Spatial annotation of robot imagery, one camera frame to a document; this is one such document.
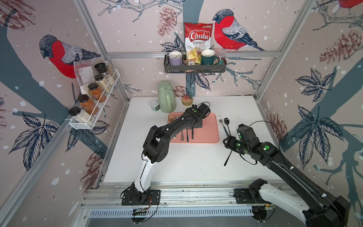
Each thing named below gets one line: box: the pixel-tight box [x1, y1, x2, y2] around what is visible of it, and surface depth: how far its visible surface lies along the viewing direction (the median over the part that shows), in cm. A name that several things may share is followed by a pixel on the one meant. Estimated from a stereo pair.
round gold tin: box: [181, 95, 194, 107], surface depth 120 cm
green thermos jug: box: [157, 80, 177, 114], surface depth 99 cm
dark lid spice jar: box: [94, 62, 116, 86], surface depth 81 cm
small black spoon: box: [224, 117, 232, 137], surface depth 106 cm
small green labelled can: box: [150, 99, 161, 112], surface depth 113 cm
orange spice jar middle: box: [87, 82, 107, 103], surface depth 73 cm
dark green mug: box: [200, 48, 220, 66], surface depth 85 cm
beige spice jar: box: [94, 73, 110, 93], surface depth 78 cm
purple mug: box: [168, 51, 183, 66], surface depth 84 cm
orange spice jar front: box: [78, 94, 100, 115], surface depth 68 cm
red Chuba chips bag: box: [184, 22, 214, 52], surface depth 81 cm
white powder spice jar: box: [68, 106, 91, 123], surface depth 62 cm
